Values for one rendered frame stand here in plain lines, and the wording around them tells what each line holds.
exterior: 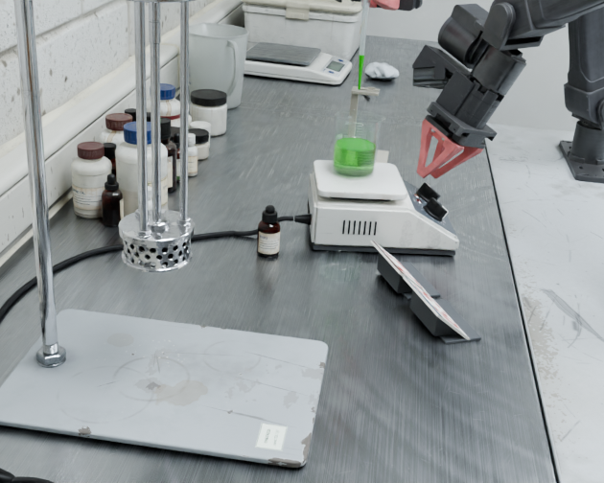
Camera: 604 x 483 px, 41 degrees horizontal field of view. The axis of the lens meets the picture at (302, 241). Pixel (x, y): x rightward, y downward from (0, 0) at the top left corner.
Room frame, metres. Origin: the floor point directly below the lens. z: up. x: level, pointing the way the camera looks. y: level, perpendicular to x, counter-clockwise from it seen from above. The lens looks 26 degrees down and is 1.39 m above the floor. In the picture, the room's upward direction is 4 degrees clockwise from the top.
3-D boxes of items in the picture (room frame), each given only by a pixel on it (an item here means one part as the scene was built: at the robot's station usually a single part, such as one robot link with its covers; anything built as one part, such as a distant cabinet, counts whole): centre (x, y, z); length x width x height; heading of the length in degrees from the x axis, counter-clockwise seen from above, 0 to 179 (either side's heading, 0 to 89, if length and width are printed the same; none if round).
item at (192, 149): (1.24, 0.19, 0.93); 0.03 x 0.03 x 0.07
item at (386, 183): (1.05, -0.07, 0.98); 0.12 x 0.12 x 0.01; 4
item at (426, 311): (0.82, -0.17, 0.92); 0.09 x 0.06 x 0.04; 20
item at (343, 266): (0.93, -0.05, 0.91); 0.06 x 0.06 x 0.02
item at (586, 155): (1.44, -0.51, 0.94); 0.20 x 0.07 x 0.08; 174
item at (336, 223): (1.05, -0.10, 0.94); 0.22 x 0.13 x 0.08; 94
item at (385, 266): (0.92, -0.13, 0.92); 0.09 x 0.06 x 0.04; 20
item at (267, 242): (0.97, 0.04, 0.93); 0.03 x 0.03 x 0.07
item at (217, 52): (1.64, 0.19, 0.97); 0.18 x 0.13 x 0.15; 29
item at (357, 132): (1.07, -0.07, 1.03); 0.07 x 0.06 x 0.08; 96
